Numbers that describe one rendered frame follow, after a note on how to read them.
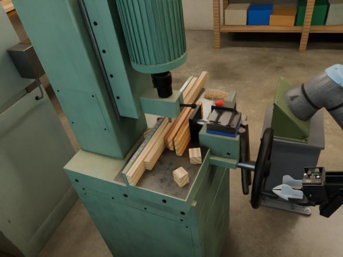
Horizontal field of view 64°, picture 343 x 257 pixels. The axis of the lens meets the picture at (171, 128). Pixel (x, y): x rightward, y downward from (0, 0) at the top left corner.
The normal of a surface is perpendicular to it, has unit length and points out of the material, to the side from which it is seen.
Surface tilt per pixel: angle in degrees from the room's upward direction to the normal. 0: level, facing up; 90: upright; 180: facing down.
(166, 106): 90
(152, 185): 0
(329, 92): 80
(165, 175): 0
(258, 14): 90
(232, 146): 90
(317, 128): 0
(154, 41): 90
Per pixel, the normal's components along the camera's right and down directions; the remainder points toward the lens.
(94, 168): -0.13, -0.76
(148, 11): 0.04, 0.63
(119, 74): -0.40, 0.62
